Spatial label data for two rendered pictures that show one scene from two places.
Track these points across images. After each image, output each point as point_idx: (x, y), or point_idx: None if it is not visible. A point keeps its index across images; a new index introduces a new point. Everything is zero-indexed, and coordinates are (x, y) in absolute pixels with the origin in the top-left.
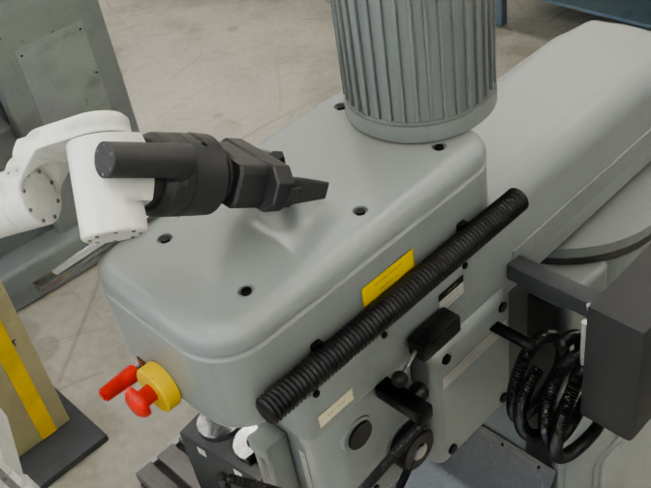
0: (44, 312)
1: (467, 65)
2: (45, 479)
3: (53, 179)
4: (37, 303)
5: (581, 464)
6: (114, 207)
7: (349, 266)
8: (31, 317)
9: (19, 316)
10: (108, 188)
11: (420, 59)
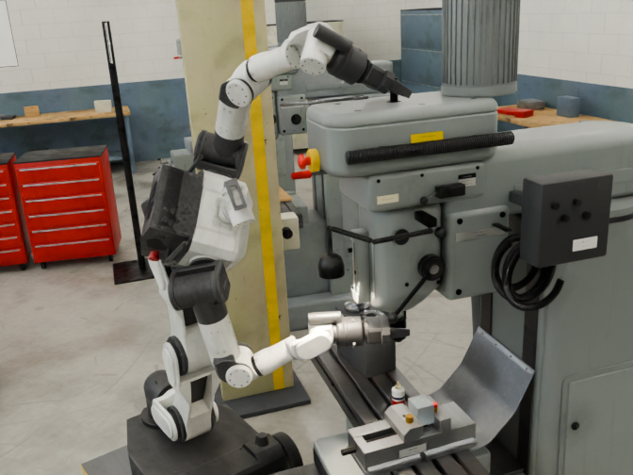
0: (305, 335)
1: (493, 59)
2: (266, 408)
3: (300, 56)
4: (303, 331)
5: (552, 371)
6: (315, 51)
7: (406, 117)
8: (297, 335)
9: (291, 334)
10: (315, 44)
11: (470, 51)
